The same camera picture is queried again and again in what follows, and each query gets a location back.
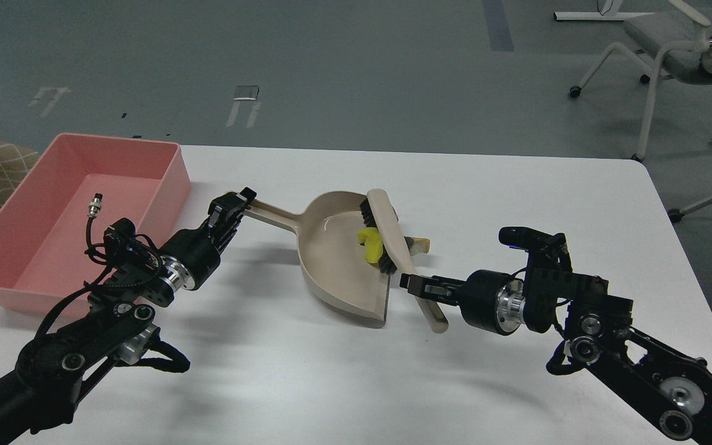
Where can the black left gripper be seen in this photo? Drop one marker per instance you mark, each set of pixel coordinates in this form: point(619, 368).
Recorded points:
point(199, 250)

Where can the yellow sponge piece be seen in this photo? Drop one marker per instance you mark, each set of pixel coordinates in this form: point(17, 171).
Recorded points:
point(371, 239)

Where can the beige plastic dustpan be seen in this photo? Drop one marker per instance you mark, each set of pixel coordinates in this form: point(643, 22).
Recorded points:
point(331, 257)

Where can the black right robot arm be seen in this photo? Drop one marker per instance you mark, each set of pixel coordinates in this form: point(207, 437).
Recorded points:
point(670, 390)

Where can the white desk base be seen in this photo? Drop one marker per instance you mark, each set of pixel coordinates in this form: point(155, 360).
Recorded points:
point(605, 11)

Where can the pink plastic bin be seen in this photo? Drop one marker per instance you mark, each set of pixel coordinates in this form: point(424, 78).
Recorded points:
point(43, 223)

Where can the metal floor socket plate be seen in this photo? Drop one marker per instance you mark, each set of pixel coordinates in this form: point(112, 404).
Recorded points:
point(246, 93)

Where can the beige hand brush black bristles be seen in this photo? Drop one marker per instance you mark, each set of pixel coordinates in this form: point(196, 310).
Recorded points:
point(382, 211)

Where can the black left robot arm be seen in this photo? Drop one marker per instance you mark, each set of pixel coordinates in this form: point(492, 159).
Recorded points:
point(110, 322)

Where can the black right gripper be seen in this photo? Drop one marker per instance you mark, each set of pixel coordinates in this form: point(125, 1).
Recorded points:
point(488, 300)

